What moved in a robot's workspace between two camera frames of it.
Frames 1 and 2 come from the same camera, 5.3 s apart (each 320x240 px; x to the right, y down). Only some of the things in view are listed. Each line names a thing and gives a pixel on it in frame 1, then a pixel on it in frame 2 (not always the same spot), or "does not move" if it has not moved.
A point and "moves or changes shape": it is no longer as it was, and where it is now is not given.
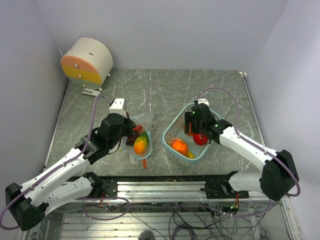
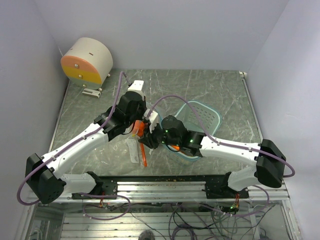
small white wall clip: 244,73 does not move
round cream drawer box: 88,62 does not move
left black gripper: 129,124 -> 143,106
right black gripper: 190,118 -> 148,139
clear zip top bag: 139,145 moves or changes shape
